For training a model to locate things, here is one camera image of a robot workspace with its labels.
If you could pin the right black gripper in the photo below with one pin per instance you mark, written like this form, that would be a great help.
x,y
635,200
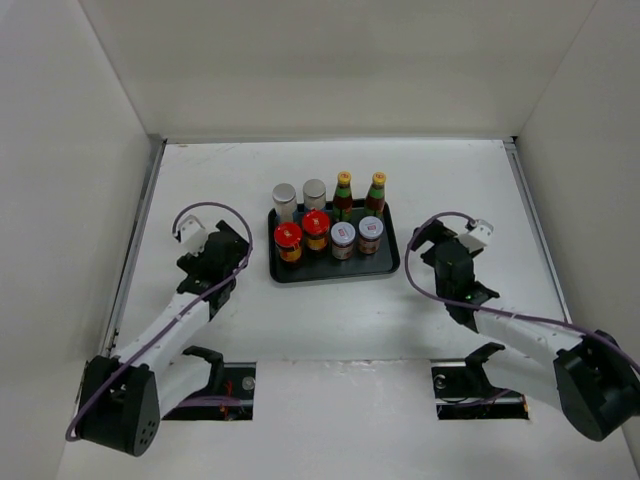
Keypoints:
x,y
436,233

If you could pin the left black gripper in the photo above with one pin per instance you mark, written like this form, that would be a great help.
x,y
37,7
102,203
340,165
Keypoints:
x,y
190,262

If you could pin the silver lid white jar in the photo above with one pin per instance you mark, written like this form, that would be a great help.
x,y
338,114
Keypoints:
x,y
285,200

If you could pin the yellow cap sauce bottle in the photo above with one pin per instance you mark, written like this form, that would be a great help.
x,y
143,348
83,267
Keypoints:
x,y
343,201
375,200

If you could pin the white jar red label lid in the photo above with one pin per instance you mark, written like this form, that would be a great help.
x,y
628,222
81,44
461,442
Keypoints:
x,y
343,236

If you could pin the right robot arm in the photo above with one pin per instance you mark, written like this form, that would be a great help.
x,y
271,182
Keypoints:
x,y
582,373

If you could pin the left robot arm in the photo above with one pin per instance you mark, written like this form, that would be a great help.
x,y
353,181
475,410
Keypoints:
x,y
124,397

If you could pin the black plastic tray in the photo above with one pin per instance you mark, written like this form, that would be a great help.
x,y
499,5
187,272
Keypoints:
x,y
312,268

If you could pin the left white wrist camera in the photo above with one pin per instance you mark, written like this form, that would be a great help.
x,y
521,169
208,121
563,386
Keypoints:
x,y
191,235

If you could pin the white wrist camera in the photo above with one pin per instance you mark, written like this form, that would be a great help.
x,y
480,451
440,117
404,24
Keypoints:
x,y
477,235
191,235

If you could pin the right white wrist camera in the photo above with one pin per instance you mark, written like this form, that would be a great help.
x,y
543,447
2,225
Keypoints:
x,y
477,235

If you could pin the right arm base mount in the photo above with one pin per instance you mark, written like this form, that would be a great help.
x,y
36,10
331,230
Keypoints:
x,y
463,392

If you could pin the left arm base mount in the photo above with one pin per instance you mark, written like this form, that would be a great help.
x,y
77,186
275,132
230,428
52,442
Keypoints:
x,y
203,386

